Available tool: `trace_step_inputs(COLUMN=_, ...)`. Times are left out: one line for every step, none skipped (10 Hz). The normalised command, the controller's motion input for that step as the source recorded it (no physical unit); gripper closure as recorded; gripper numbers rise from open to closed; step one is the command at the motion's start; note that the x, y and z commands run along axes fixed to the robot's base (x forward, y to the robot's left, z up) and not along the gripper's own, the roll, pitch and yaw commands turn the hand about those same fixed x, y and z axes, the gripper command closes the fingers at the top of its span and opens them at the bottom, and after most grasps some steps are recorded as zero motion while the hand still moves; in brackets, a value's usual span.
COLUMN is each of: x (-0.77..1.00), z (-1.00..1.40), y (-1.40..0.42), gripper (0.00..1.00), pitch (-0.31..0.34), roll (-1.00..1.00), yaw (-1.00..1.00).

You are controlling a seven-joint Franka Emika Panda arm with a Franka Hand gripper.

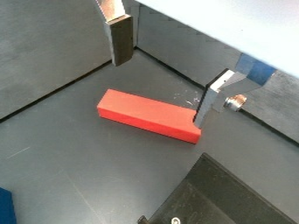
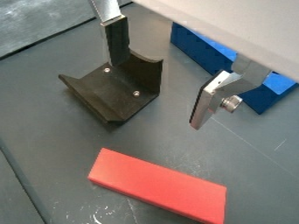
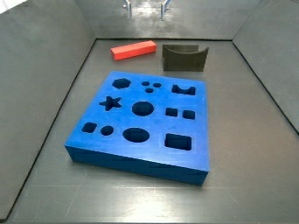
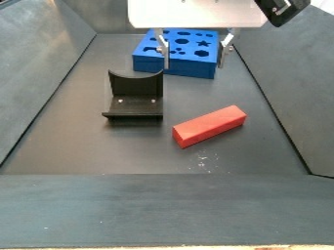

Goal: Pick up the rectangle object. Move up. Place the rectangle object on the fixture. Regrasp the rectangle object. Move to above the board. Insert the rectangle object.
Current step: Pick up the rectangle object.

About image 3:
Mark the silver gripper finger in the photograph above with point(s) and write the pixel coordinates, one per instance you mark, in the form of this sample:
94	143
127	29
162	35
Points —
128	8
164	8

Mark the red rectangular block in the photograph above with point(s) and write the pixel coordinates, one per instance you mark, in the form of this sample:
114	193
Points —
132	50

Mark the black curved fixture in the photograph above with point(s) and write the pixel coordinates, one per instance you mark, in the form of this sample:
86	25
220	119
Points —
184	58

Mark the blue foam shape board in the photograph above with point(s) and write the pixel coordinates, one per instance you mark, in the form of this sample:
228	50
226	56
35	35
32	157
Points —
146	126

